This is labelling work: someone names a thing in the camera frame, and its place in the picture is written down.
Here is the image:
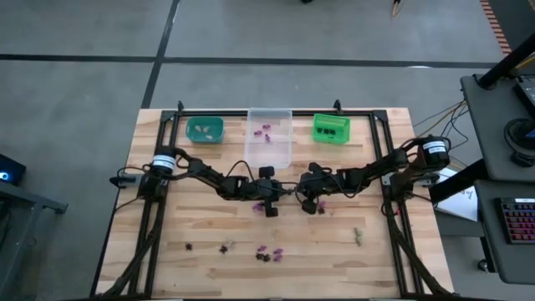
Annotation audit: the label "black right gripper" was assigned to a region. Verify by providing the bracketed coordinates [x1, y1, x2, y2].
[296, 162, 334, 216]

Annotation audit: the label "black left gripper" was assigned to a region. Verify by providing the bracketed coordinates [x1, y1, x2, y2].
[252, 166, 285, 218]

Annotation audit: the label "clear plastic bin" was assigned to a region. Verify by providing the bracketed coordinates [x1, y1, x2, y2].
[243, 107, 293, 170]

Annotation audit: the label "green plastic basket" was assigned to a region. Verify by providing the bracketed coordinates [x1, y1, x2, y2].
[311, 112, 352, 145]

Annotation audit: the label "teal plastic bin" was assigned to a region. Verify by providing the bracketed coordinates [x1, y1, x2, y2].
[185, 115, 226, 145]

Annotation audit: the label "black connector box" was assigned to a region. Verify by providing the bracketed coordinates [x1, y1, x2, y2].
[109, 175, 139, 187]

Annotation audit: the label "white paper sheet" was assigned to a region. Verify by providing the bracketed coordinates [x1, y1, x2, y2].
[433, 166, 480, 223]

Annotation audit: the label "grey desk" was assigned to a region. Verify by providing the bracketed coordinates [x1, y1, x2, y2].
[459, 73, 535, 184]
[473, 178, 535, 286]

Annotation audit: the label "backlit black keyboard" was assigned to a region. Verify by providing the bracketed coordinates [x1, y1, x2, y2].
[495, 196, 535, 246]

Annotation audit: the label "black round headphones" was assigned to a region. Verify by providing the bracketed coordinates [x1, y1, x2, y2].
[503, 117, 535, 169]

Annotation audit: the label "black flat device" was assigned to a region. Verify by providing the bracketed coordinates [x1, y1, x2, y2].
[512, 76, 535, 119]

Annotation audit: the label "grey metal cart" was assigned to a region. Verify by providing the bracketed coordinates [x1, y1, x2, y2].
[0, 180, 69, 300]

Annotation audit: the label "black box with blue light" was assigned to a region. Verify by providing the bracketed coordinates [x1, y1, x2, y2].
[0, 152, 27, 187]

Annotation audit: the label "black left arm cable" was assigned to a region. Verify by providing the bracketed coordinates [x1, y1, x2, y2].
[227, 159, 255, 183]

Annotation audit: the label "tan cable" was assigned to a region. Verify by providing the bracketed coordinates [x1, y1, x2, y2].
[412, 99, 468, 129]

